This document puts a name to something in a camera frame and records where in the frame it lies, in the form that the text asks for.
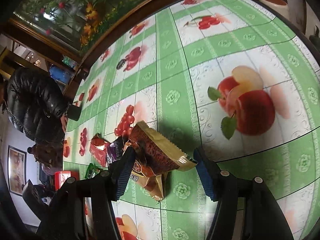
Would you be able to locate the brown gold snack packet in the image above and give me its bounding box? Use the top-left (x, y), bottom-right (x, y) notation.
top-left (126, 121), bottom-right (197, 202)

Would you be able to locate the dark purple snack packet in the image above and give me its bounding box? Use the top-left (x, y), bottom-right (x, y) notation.
top-left (106, 137), bottom-right (125, 167)

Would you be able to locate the green snack packet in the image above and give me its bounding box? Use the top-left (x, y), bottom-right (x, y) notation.
top-left (85, 163), bottom-right (103, 179)

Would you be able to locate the red brown candy packet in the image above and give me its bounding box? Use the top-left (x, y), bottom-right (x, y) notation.
top-left (89, 133), bottom-right (110, 167)

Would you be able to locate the red gift box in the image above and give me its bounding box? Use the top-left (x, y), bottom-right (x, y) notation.
top-left (54, 171), bottom-right (79, 191)

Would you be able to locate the black cylindrical container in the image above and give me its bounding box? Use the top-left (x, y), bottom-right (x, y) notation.
top-left (66, 104), bottom-right (81, 121)

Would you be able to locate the black puffer jacket person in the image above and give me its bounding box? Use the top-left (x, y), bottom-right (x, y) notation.
top-left (1, 67), bottom-right (70, 146)

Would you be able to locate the green checked fruit tablecloth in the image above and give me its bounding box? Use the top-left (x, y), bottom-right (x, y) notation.
top-left (63, 0), bottom-right (319, 239)

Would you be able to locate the framed wall picture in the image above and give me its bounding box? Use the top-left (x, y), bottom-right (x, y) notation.
top-left (8, 146), bottom-right (27, 196)

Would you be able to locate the flower painting wooden frame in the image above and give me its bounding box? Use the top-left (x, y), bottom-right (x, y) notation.
top-left (8, 0), bottom-right (198, 63)

